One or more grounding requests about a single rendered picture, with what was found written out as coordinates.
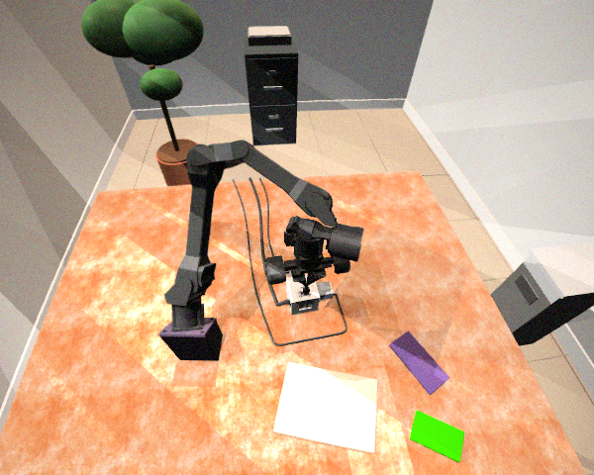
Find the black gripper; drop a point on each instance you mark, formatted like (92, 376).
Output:
(314, 265)

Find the purple rectangular block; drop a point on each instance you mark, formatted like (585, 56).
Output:
(417, 360)

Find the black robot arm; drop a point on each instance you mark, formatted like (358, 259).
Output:
(206, 165)

